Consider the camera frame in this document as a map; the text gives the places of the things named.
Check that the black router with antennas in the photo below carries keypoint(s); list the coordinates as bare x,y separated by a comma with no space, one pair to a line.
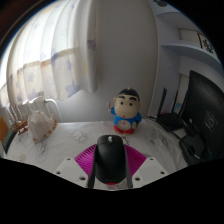
170,120

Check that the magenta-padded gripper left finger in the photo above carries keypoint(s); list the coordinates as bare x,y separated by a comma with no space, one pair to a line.
71,168

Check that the cartoon boy figure with clock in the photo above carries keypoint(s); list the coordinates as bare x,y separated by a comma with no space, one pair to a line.
126,111

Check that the black computer mouse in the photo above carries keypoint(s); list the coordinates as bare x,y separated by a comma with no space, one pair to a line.
110,160

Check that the large white conch shell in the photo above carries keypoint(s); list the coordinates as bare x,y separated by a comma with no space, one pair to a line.
41,126

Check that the white wall shelf unit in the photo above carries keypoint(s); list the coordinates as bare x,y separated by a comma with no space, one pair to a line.
186,46

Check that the white cartoon-printed tablecloth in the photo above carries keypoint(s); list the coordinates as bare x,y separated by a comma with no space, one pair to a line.
73,136

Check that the white star-printed curtain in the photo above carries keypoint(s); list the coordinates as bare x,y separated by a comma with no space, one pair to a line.
50,56

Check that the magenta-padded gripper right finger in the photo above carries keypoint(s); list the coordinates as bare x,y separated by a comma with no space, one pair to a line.
150,168

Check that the black computer monitor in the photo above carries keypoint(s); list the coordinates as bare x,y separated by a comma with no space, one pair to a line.
206,110

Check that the wooden sailing ship model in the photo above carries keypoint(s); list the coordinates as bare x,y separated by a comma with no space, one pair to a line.
20,126

